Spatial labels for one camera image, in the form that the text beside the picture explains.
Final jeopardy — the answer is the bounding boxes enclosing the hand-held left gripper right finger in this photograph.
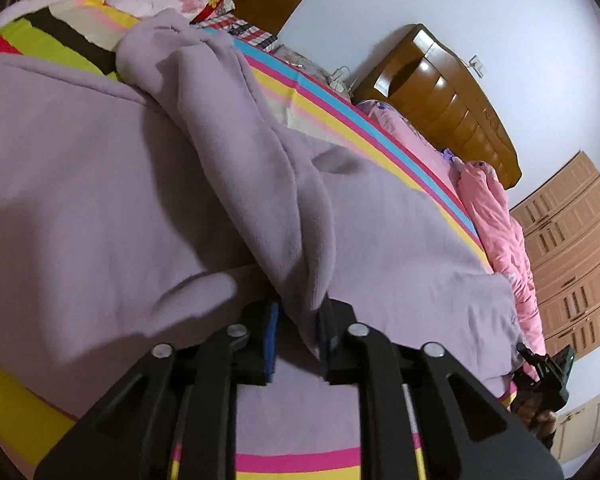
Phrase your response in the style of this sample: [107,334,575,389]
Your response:
[318,298,565,480]

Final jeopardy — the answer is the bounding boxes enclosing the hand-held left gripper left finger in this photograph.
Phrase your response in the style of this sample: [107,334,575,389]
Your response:
[34,301,281,480]

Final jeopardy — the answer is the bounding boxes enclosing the lilac fleece pants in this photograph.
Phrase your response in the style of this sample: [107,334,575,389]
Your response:
[0,7,525,456]

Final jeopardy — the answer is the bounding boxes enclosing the person's right hand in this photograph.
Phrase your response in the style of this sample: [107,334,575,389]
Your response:
[522,396,557,448]

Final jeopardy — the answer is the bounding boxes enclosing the cream low cabinet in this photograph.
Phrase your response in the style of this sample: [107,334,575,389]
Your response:
[550,400,600,466]

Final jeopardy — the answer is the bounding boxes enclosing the light brown wardrobe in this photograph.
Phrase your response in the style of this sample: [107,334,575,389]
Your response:
[509,150,600,361]

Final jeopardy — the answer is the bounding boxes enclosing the pink duvet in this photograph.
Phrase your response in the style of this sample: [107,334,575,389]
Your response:
[355,100,547,382]

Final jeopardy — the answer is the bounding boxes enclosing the striped colourful bed sheet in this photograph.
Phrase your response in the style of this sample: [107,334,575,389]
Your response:
[0,0,520,480]

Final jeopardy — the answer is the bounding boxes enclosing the brown wooden headboard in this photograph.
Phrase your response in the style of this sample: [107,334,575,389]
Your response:
[352,23,524,192]

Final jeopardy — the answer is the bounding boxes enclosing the grey floral pillow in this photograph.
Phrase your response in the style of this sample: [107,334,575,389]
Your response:
[271,44,352,97]

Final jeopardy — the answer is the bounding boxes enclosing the plaid cloth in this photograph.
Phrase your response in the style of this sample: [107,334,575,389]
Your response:
[195,14,282,52]

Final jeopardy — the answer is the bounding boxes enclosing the white cable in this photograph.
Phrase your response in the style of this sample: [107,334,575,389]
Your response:
[329,67,354,94]

